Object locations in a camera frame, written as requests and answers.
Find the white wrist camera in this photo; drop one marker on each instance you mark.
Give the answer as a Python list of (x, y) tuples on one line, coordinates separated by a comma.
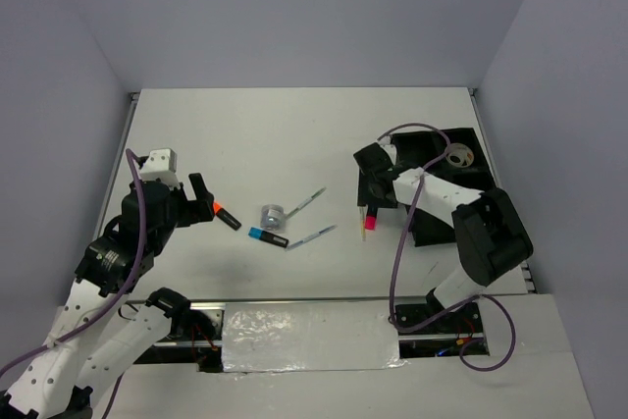
[(160, 165), (385, 141)]

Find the large grey tape roll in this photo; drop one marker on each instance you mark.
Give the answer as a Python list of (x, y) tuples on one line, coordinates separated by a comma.
[(460, 150)]

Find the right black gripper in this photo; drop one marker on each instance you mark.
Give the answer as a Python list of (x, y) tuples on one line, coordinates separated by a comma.
[(365, 197)]

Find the blue capped black highlighter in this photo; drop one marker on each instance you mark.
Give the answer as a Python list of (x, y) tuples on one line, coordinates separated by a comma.
[(268, 237)]

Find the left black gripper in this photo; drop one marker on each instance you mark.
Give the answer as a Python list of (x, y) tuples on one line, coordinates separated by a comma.
[(205, 199)]

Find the silver foil sheet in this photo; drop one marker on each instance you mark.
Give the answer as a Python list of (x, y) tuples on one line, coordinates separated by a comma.
[(309, 337)]

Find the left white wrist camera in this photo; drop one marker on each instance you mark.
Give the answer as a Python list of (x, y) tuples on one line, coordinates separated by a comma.
[(160, 165)]

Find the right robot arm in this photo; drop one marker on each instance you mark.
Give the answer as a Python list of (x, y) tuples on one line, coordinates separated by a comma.
[(490, 237)]

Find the orange capped black highlighter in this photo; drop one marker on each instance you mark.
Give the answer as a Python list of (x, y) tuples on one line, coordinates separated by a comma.
[(226, 217)]

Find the small clear tape roll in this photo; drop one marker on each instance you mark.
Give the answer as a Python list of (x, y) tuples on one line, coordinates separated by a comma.
[(458, 161)]

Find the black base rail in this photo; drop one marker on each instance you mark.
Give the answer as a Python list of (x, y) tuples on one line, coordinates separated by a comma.
[(462, 331)]

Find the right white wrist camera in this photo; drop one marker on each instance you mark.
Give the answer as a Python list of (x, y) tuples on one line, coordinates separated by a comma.
[(385, 141)]

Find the black compartment organizer tray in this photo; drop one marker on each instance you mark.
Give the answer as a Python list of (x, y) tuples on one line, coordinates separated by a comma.
[(418, 148)]

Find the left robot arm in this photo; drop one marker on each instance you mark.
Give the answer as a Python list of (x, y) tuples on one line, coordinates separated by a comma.
[(68, 374)]

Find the pink capped black highlighter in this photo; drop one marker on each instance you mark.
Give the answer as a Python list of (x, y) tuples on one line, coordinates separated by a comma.
[(371, 216)]

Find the yellow thin pen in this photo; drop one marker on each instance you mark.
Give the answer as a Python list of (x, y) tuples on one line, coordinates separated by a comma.
[(362, 215)]

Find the blue thin pen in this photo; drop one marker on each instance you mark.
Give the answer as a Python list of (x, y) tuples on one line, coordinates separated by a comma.
[(307, 239)]

